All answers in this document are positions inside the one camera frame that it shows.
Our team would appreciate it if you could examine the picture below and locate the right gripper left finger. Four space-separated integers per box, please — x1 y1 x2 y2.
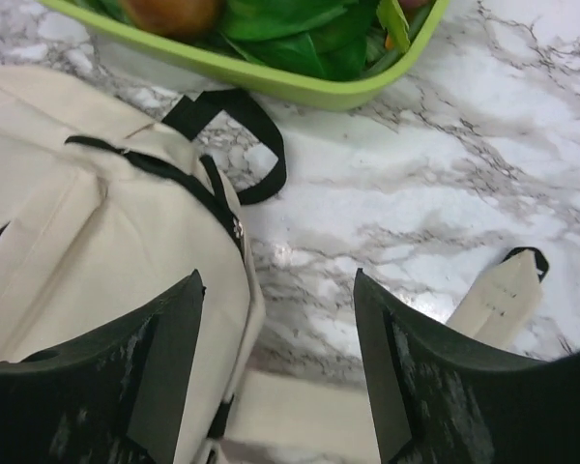
0 272 205 463

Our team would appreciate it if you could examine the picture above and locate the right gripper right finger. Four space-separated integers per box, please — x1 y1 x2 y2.
353 272 580 463

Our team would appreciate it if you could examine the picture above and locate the green vegetable tray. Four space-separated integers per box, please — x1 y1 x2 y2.
42 1 449 111

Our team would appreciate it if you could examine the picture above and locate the brown mushroom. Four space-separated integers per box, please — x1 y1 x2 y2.
120 0 226 37

